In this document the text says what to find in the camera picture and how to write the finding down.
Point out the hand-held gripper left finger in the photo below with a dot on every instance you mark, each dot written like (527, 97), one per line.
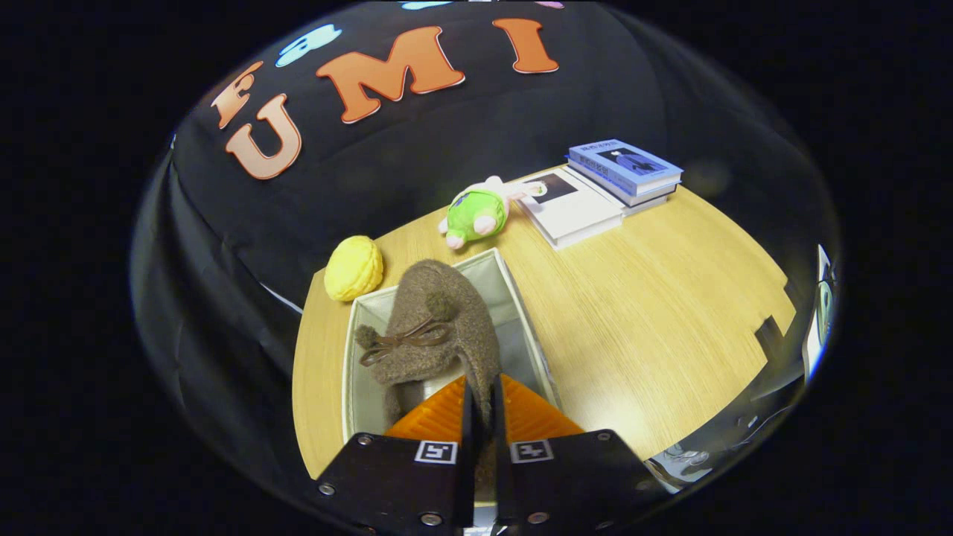
(394, 476)

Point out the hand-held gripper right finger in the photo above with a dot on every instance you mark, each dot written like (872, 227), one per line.
(581, 476)

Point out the grey fabric storage box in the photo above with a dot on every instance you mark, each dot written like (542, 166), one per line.
(514, 327)

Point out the brown fuzzy slipper shoe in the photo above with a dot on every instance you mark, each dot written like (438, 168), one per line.
(447, 298)

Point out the yellow plush ball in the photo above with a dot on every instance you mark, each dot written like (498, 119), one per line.
(354, 268)

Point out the black table clamp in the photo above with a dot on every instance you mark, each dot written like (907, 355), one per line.
(772, 336)

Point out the white portrait cover book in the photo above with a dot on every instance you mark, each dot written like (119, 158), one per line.
(577, 212)

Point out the green white plush toy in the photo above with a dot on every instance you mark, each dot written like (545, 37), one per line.
(476, 212)

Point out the blue white book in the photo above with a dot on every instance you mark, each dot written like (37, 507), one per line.
(644, 199)

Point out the white device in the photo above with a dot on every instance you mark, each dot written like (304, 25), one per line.
(823, 313)

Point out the blue portrait cover book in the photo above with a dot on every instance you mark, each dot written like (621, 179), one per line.
(633, 160)

